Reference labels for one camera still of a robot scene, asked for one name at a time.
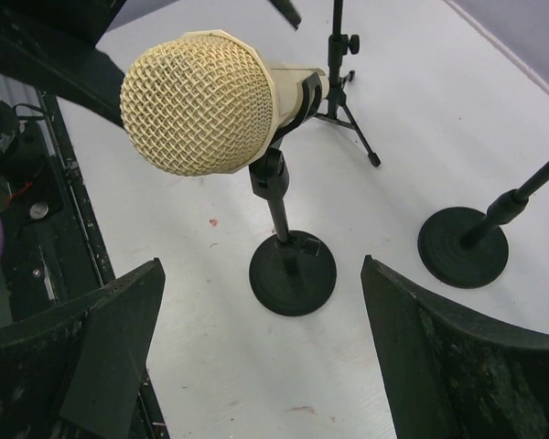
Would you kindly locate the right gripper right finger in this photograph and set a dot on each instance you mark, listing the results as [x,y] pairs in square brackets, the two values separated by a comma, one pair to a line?
[450,371]

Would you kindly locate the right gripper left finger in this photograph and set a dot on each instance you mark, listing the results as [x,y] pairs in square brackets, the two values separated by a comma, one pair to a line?
[78,370]

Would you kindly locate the black round-base stand front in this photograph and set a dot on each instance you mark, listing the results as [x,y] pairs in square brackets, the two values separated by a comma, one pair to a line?
[292,273]

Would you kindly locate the black round-base stand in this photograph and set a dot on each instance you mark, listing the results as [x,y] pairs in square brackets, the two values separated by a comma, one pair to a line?
[292,273]
[466,248]

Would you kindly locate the beige gold microphone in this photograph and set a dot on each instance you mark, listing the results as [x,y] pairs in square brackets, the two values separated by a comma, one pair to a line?
[207,103]

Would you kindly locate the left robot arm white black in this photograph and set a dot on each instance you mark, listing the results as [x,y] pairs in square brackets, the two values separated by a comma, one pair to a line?
[51,45]

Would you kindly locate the black round-base stand rear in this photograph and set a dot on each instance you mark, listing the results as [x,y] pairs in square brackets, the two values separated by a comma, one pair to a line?
[466,248]

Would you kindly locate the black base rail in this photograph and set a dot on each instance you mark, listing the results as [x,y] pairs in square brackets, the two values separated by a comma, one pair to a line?
[51,247]

